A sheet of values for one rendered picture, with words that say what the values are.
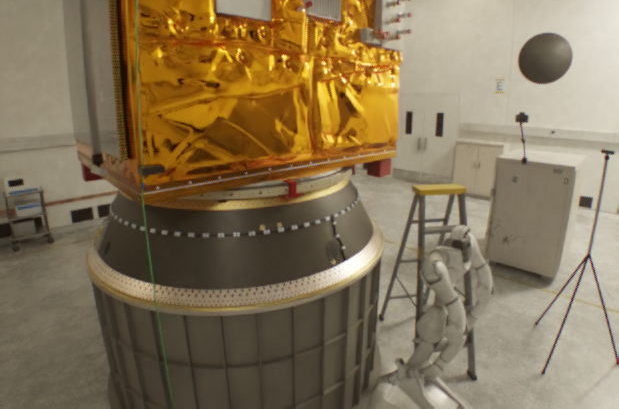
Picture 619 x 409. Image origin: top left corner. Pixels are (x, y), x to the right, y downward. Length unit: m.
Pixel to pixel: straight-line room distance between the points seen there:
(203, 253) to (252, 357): 0.63
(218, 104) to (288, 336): 1.28
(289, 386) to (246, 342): 0.43
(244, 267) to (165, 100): 0.92
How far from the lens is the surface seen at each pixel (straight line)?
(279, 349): 2.09
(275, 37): 1.91
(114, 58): 1.64
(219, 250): 1.90
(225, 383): 2.21
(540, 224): 4.95
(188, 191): 1.70
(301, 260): 1.96
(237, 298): 1.87
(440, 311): 2.01
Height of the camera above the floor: 2.17
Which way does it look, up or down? 12 degrees down
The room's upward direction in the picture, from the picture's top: straight up
